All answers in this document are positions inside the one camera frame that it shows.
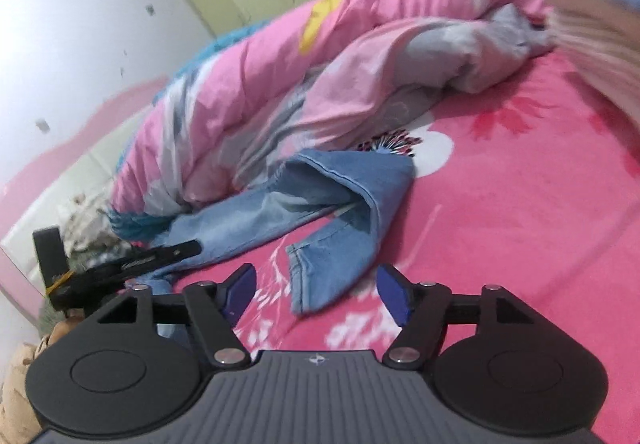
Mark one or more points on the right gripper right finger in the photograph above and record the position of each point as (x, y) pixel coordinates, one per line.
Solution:
(419, 310)

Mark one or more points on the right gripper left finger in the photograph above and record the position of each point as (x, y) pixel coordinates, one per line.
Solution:
(214, 309)

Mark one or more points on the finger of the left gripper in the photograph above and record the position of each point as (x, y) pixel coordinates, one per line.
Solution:
(112, 276)

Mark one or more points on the blue denim jeans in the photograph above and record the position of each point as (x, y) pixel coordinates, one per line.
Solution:
(354, 195)

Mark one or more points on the white patterned clothes pile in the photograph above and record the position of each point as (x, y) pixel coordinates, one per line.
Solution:
(86, 231)

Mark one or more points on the left hand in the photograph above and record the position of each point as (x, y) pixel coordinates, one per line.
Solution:
(19, 423)

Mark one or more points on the pink white headboard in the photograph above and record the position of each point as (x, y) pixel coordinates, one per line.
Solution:
(82, 164)

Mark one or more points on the pink floral bed sheet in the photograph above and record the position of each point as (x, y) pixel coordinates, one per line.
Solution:
(534, 185)

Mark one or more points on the pink floral quilt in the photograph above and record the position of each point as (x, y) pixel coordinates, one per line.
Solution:
(225, 120)

